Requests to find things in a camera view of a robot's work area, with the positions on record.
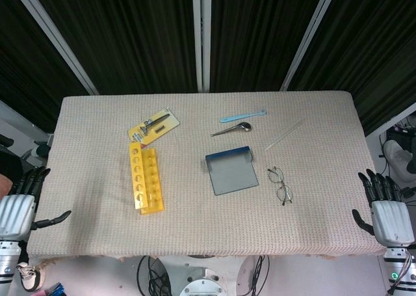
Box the yellow test tube rack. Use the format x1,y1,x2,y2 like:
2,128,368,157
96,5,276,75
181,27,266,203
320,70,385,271
129,141,166,216

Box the white black sneaker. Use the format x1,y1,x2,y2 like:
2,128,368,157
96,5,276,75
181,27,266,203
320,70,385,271
16,262,45,292

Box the blue striped packet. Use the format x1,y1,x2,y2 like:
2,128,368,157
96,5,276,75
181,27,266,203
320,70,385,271
44,282,66,296

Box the white shoe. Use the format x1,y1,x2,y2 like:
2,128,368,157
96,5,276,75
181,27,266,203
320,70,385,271
383,139,414,173

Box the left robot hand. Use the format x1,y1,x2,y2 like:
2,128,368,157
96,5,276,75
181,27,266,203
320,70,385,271
0,166,72,241

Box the beige woven tablecloth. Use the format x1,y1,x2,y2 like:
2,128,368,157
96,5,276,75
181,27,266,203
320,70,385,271
27,90,398,261

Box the wire-frame eyeglasses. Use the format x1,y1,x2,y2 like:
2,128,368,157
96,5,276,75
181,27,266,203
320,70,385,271
267,166,293,207

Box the black thin cable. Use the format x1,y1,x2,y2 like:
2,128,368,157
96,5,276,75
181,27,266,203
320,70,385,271
246,255,270,296

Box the white frame post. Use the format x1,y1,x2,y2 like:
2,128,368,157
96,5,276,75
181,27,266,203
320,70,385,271
191,0,212,94
8,0,99,96
279,0,341,92

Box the black cable bundle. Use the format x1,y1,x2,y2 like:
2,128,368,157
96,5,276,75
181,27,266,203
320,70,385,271
136,255,173,296

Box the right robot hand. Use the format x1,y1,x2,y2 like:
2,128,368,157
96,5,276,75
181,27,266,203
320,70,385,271
352,168,416,247

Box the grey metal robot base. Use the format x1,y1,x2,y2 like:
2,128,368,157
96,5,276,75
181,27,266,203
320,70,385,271
155,255,257,296

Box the clear plastic straw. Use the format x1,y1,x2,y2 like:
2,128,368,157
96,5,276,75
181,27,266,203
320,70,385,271
265,119,305,151

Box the yellow wrench blister pack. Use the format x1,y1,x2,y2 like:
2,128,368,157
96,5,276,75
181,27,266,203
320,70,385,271
127,106,181,144

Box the light blue plastic toothbrush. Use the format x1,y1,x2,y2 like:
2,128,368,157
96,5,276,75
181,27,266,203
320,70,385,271
219,107,268,124

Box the metal spoon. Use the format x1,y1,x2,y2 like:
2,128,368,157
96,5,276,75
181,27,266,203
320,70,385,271
209,122,253,137

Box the blue glasses case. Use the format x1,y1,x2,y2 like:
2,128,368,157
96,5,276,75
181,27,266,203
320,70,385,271
204,145,260,196

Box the black curtain panel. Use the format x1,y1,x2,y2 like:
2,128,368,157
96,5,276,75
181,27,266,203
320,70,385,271
29,0,199,96
209,0,330,92
0,0,90,133
287,0,416,136

